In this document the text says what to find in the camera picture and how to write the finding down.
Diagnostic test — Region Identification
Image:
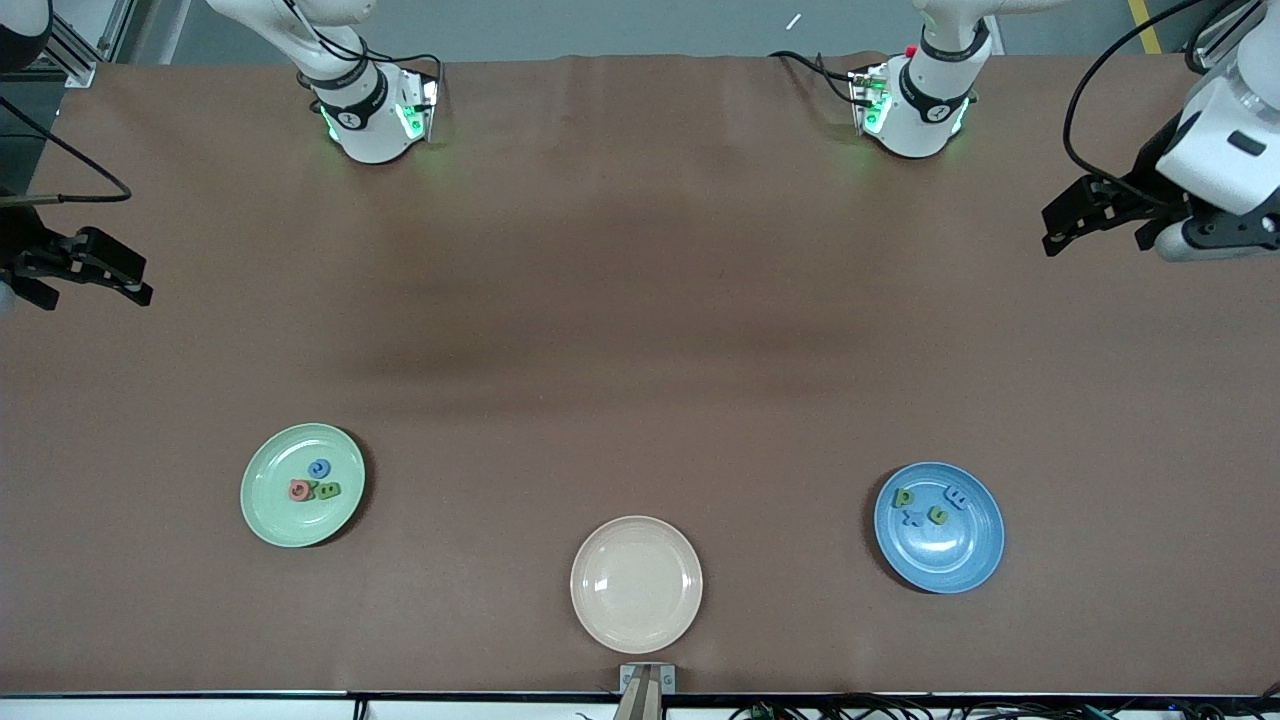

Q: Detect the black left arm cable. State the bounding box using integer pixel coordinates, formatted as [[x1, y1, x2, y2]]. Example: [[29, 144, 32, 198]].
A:
[[1062, 0, 1211, 211]]

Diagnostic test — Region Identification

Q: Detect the blue plate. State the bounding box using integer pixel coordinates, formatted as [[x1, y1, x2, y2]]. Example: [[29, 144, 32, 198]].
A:
[[873, 461, 1005, 595]]

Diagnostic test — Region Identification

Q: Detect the beige plate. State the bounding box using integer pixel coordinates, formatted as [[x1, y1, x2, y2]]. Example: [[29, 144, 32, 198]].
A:
[[570, 515, 704, 655]]

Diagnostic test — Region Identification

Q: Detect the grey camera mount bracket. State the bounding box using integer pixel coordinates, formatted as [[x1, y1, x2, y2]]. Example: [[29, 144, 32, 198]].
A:
[[612, 663, 677, 720]]

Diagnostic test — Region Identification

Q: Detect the green plate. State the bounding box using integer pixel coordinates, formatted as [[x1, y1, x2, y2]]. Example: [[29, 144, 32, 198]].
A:
[[240, 423, 367, 549]]

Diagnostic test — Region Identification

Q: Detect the yellow floor tape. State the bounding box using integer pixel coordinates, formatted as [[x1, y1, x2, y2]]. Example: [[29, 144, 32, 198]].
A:
[[1128, 0, 1166, 56]]

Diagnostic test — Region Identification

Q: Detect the black left base cable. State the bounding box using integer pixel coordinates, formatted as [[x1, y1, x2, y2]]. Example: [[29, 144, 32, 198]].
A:
[[768, 50, 863, 106]]

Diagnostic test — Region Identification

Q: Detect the aluminium frame profile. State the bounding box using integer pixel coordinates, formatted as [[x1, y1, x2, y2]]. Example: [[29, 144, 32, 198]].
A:
[[1195, 0, 1256, 71], [40, 0, 136, 89]]

